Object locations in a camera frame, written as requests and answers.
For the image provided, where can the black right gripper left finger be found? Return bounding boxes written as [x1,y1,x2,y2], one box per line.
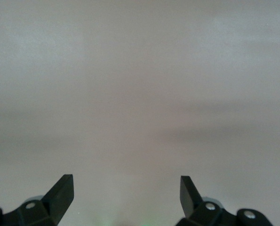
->
[2,174,74,226]

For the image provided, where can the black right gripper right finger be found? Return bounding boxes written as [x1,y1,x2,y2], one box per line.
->
[176,175,238,226]

